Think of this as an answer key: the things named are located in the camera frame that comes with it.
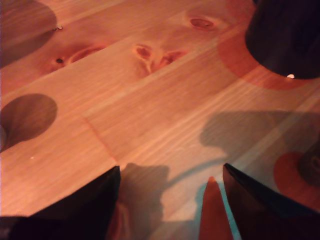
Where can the black mug with white lettering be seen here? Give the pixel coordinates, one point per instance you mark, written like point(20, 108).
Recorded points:
point(282, 37)

